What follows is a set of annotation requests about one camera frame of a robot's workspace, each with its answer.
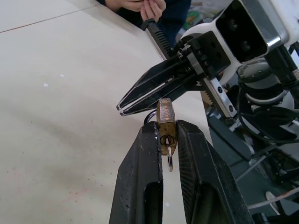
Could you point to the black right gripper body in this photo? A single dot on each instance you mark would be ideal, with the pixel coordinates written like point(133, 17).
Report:
point(205, 56)

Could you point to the green yellow colourful packaging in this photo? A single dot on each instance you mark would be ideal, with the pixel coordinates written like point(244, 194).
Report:
point(195, 17)

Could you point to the person's bare hand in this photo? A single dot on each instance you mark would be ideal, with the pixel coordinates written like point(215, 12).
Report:
point(126, 4)
point(153, 10)

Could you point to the brass padlock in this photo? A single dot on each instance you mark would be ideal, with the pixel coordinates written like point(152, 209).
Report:
point(166, 121)

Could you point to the silver key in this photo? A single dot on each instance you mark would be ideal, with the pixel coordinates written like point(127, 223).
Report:
point(170, 161)

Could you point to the dark grey metal frame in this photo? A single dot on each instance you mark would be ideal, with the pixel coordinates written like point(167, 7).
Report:
point(230, 142)

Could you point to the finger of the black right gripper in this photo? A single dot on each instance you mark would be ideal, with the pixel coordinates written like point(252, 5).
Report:
point(151, 80)
point(168, 92)

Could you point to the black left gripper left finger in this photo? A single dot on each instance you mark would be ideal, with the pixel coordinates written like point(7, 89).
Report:
point(135, 177)

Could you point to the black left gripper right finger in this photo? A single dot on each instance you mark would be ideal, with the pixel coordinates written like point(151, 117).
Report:
point(210, 177)

